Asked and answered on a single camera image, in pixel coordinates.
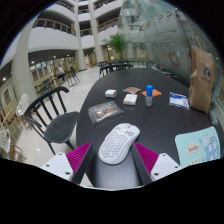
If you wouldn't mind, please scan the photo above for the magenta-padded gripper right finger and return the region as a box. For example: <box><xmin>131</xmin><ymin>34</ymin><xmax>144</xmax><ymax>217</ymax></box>
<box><xmin>130</xmin><ymin>141</ymin><xmax>183</xmax><ymax>186</ymax></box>

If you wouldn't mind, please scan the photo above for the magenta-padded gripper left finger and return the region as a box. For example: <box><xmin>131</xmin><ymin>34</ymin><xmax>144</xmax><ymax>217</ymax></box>
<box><xmin>40</xmin><ymin>141</ymin><xmax>96</xmax><ymax>185</ymax></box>

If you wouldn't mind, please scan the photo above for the white honeycomb computer mouse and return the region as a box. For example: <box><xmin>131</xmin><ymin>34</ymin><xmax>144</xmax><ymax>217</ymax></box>
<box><xmin>98</xmin><ymin>122</ymin><xmax>141</xmax><ymax>166</ymax></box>

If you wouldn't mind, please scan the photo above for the light blue cartoon mouse pad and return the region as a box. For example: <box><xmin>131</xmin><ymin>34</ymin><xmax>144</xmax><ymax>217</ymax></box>
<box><xmin>174</xmin><ymin>125</ymin><xmax>222</xmax><ymax>168</ymax></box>

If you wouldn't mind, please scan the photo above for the black wooden chair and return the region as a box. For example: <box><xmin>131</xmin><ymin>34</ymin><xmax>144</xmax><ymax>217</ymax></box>
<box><xmin>23</xmin><ymin>85</ymin><xmax>81</xmax><ymax>156</ymax></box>

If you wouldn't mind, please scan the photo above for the white lattice chair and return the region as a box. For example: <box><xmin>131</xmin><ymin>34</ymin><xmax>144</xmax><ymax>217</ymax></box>
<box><xmin>0</xmin><ymin>128</ymin><xmax>18</xmax><ymax>161</ymax></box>
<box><xmin>15</xmin><ymin>93</ymin><xmax>31</xmax><ymax>129</ymax></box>

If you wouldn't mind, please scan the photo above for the white and blue tissue pack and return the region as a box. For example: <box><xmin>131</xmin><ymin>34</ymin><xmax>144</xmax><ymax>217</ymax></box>
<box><xmin>168</xmin><ymin>91</ymin><xmax>191</xmax><ymax>111</ymax></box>

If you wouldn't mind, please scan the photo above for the clear plastic snack bag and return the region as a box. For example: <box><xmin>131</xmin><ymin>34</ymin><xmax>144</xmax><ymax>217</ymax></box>
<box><xmin>87</xmin><ymin>100</ymin><xmax>125</xmax><ymax>125</ymax></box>

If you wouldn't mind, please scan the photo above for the small blue-capped bottle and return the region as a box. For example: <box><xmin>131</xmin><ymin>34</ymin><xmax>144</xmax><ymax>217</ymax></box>
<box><xmin>144</xmin><ymin>84</ymin><xmax>154</xmax><ymax>107</ymax></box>

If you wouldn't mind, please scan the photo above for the white square box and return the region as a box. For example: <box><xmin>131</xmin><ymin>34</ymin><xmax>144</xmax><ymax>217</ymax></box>
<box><xmin>122</xmin><ymin>93</ymin><xmax>138</xmax><ymax>107</ymax></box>

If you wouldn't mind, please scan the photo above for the group of dark chairs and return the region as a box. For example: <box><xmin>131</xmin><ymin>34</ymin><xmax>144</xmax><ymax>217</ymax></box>
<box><xmin>33</xmin><ymin>68</ymin><xmax>81</xmax><ymax>97</ymax></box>

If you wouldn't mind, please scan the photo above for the brown flat packet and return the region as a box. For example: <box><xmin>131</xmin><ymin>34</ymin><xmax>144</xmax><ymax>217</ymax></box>
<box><xmin>122</xmin><ymin>86</ymin><xmax>142</xmax><ymax>95</ymax></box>

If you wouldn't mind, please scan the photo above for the small white box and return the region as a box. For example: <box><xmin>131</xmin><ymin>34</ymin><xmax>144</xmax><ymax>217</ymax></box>
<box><xmin>104</xmin><ymin>88</ymin><xmax>118</xmax><ymax>99</ymax></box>

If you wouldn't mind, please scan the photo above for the brown paper bag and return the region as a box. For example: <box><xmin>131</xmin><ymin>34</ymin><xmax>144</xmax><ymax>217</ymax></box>
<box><xmin>188</xmin><ymin>45</ymin><xmax>216</xmax><ymax>114</ymax></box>

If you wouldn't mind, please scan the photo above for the person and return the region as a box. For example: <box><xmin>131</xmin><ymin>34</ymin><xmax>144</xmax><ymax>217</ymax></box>
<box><xmin>54</xmin><ymin>65</ymin><xmax>67</xmax><ymax>84</ymax></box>

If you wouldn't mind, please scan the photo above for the row of black chairs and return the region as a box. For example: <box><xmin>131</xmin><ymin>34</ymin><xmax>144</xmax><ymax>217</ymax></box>
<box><xmin>98</xmin><ymin>59</ymin><xmax>154</xmax><ymax>78</ymax></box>

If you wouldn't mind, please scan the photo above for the green potted plant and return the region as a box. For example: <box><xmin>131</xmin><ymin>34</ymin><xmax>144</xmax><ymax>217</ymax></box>
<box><xmin>103</xmin><ymin>33</ymin><xmax>132</xmax><ymax>61</ymax></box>

